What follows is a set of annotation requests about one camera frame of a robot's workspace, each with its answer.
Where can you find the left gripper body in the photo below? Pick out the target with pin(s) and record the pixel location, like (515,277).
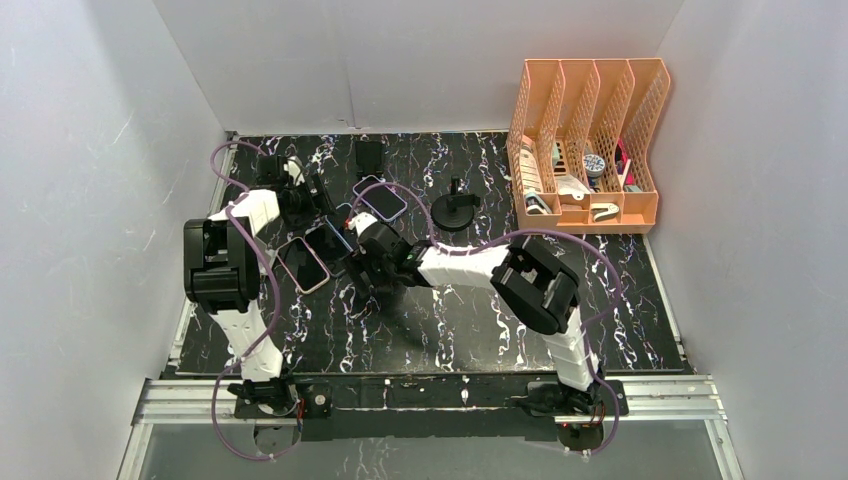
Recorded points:
(303,205)

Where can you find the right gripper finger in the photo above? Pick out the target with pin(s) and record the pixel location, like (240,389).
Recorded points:
(357,251)
(367,293)

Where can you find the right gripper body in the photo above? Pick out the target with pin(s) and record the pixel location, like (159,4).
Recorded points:
(381,273)

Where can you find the pink case phone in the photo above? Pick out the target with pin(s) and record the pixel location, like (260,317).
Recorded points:
(301,263)

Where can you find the black round base phone stand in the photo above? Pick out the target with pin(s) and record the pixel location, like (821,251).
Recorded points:
(456,210)

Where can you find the orange desk file organizer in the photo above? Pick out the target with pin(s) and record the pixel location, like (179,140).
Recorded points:
(586,106)

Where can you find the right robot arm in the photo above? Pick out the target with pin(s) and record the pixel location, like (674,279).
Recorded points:
(539,289)

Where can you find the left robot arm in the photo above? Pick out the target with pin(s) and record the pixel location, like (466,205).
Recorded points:
(225,264)

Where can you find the blue case phone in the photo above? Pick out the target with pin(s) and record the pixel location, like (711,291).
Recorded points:
(341,216)

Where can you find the purple case phone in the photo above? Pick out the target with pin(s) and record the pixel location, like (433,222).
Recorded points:
(381,199)

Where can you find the black folding phone stand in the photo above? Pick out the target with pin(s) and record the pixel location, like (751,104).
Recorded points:
(369,158)

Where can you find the teal stapler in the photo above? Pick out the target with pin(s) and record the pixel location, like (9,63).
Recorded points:
(535,204)

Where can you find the white oval label pack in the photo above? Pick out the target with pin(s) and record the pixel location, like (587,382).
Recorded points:
(530,177)

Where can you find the white plastic packet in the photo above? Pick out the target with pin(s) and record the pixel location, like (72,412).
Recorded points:
(570,186)

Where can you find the round blue lid jar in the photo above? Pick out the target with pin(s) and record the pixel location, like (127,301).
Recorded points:
(594,165)

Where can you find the white flat card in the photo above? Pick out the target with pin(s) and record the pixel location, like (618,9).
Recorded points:
(625,172)

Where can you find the magenta notebook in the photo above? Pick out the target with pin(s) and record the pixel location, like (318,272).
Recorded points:
(620,155)

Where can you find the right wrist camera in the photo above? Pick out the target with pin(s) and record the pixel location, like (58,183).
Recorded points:
(360,222)

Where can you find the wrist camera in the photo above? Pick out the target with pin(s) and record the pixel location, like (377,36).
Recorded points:
(279,171)
(360,222)

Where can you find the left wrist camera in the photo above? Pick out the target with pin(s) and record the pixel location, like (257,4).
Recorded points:
(279,171)

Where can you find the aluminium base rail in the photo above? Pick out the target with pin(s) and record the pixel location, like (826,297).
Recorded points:
(452,426)

